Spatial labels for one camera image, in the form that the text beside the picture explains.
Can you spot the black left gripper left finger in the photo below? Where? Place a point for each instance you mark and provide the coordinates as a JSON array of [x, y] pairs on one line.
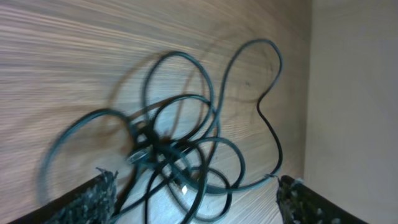
[[91, 203]]

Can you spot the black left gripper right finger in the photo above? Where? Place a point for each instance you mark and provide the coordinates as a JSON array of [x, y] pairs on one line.
[[299, 204]]

